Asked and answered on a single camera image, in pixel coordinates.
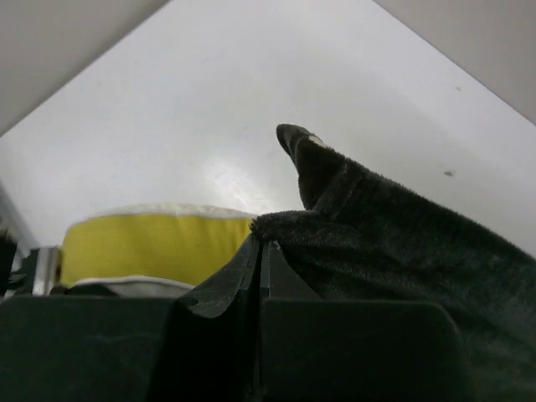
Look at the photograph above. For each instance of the white pillow yellow edge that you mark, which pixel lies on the white pillow yellow edge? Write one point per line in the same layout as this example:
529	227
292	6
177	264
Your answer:
151	249

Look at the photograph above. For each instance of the black beige patterned pillowcase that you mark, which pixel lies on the black beige patterned pillowcase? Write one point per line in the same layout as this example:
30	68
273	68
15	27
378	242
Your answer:
363	236

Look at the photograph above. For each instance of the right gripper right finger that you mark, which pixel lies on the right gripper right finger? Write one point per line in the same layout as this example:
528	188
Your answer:
317	350

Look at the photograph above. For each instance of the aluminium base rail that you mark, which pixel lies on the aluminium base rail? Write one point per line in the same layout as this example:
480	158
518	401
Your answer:
26	269

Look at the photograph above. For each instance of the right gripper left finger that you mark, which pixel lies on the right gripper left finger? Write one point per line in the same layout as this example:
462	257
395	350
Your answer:
89	345

